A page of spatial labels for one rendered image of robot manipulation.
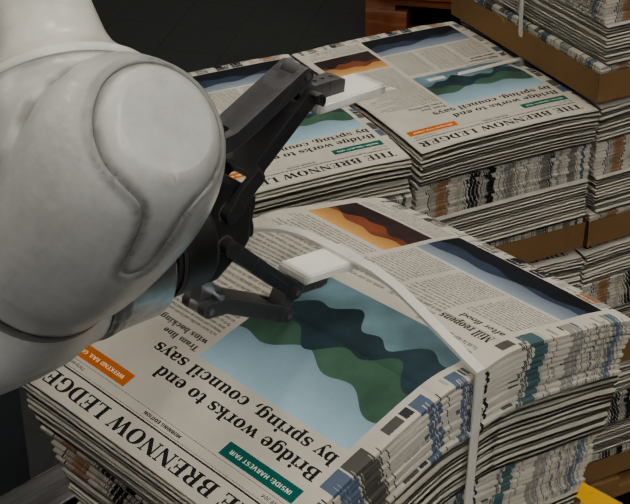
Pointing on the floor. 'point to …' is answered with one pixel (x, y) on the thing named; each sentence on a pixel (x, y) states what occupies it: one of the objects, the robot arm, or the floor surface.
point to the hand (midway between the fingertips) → (352, 170)
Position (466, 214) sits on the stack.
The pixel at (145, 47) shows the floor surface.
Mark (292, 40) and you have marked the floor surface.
